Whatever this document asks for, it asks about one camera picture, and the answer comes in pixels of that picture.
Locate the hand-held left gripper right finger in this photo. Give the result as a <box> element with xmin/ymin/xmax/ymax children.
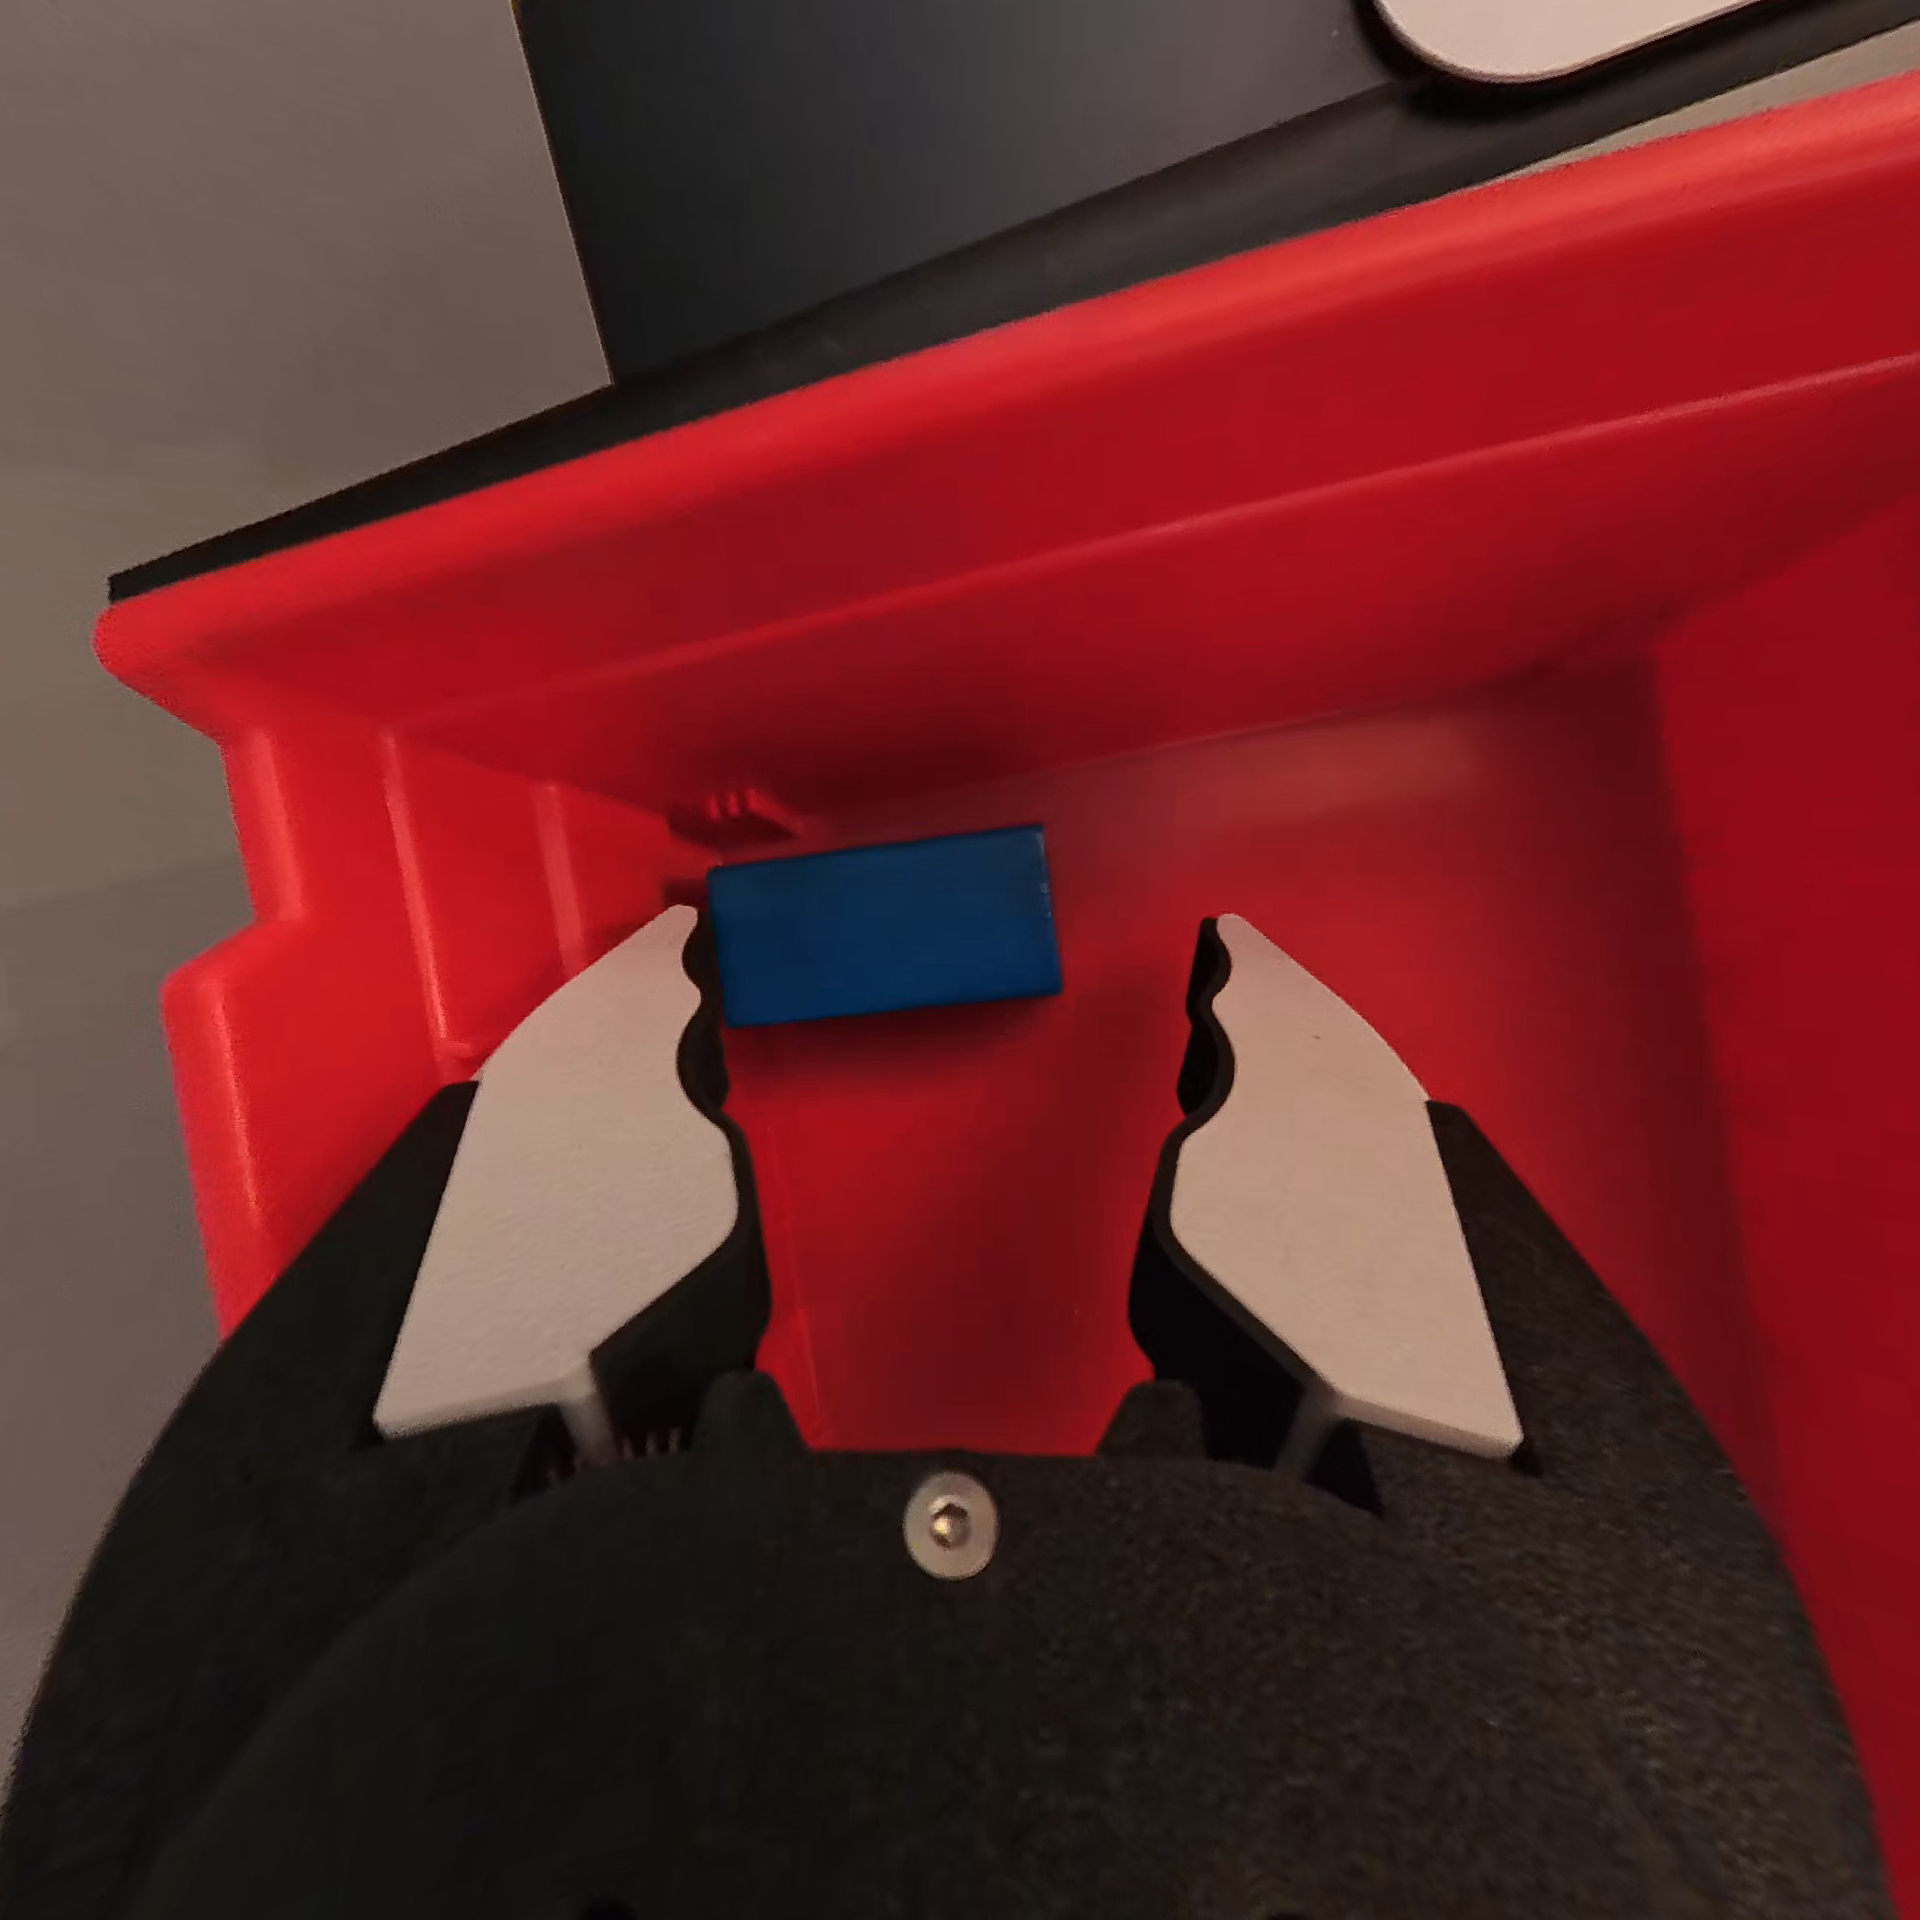
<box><xmin>1127</xmin><ymin>912</ymin><xmax>1526</xmax><ymax>1484</ymax></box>

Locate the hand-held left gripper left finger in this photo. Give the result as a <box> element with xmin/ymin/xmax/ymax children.
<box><xmin>372</xmin><ymin>906</ymin><xmax>771</xmax><ymax>1470</ymax></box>

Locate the blue rectangular wooden block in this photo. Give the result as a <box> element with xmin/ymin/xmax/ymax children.
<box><xmin>703</xmin><ymin>822</ymin><xmax>1068</xmax><ymax>1029</ymax></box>

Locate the red plastic bin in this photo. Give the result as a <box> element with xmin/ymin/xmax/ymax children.
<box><xmin>88</xmin><ymin>66</ymin><xmax>1920</xmax><ymax>1892</ymax></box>

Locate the dark flat panel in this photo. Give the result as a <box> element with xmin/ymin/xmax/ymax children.
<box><xmin>513</xmin><ymin>0</ymin><xmax>1443</xmax><ymax>394</ymax></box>

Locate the instruction sheet stand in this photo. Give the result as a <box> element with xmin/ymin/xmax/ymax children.
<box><xmin>1357</xmin><ymin>0</ymin><xmax>1779</xmax><ymax>89</ymax></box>

